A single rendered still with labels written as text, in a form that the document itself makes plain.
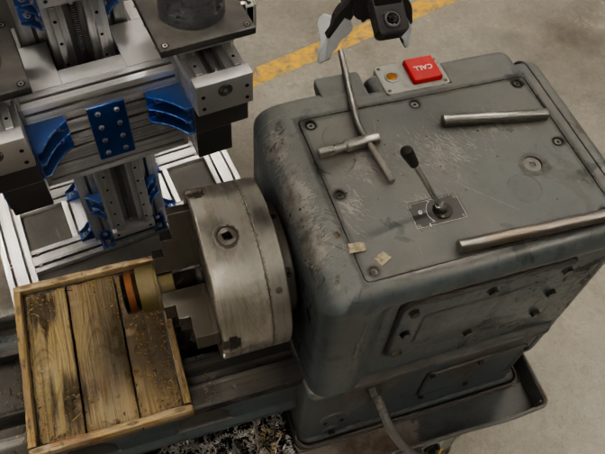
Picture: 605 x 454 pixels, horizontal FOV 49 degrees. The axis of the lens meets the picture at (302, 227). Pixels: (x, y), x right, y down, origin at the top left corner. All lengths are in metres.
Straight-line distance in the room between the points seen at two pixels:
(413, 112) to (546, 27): 2.46
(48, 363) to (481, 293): 0.84
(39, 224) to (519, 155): 1.70
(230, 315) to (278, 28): 2.41
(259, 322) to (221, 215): 0.19
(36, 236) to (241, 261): 1.43
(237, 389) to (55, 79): 0.79
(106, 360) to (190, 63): 0.66
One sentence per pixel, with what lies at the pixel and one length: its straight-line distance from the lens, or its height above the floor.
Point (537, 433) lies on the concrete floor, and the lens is 2.42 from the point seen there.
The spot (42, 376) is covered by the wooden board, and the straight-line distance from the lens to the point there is 1.42.
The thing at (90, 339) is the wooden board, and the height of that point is 0.88.
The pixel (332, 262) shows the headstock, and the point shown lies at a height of 1.25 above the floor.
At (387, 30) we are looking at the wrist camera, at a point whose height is 1.55.
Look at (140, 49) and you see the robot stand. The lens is 1.65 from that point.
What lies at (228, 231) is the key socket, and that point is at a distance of 1.10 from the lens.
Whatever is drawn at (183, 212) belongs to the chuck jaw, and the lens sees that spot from 1.17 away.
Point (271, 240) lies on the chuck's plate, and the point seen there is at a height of 1.23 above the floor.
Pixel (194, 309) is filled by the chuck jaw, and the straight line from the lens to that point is 1.18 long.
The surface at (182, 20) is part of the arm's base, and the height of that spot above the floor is 1.19.
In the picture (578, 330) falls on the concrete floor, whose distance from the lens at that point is 2.64.
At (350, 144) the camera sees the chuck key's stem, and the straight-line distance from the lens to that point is 1.17.
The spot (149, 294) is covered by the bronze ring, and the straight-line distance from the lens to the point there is 1.20.
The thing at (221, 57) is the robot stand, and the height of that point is 1.10.
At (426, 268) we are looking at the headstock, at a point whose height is 1.26.
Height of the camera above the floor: 2.15
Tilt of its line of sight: 56 degrees down
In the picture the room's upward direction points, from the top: 6 degrees clockwise
